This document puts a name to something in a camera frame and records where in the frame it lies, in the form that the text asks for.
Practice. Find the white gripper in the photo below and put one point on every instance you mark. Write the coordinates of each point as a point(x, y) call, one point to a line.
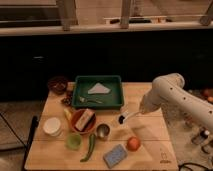
point(150, 102)

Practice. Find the blue sponge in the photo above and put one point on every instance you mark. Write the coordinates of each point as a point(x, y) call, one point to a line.
point(115, 156)

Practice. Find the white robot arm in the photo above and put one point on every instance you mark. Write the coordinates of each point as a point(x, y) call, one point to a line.
point(169, 88)

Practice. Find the green plastic cup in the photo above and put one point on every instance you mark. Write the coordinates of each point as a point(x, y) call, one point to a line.
point(73, 141)

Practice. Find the wooden block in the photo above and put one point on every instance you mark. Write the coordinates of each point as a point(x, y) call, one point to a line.
point(84, 119)

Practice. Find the grey folded cloth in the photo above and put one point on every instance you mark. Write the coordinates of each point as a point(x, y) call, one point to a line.
point(98, 88)

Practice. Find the yellow banana piece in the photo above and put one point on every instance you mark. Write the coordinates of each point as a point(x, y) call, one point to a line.
point(68, 114)

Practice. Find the green plastic tray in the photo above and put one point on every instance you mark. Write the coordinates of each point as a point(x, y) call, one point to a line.
point(112, 100)

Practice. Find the metal fork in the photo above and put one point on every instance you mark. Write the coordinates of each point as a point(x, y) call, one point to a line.
point(83, 99)

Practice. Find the black and white brush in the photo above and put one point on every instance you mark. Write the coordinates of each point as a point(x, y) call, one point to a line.
point(125, 116)

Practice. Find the small metal cup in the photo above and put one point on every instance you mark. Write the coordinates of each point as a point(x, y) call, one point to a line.
point(103, 131)

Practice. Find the green chili pepper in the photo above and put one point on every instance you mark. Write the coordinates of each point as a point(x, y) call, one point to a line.
point(92, 141)

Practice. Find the white paper cup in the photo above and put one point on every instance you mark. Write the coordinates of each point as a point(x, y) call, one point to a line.
point(52, 126)

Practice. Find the orange bowl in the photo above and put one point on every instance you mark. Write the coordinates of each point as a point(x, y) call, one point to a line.
point(88, 128)

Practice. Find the orange fruit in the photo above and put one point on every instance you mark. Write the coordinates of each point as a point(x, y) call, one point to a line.
point(133, 144)

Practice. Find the dark brown bowl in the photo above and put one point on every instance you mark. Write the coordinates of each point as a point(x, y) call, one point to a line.
point(57, 84)

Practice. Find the dark grape bunch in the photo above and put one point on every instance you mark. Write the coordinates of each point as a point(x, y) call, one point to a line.
point(68, 99)

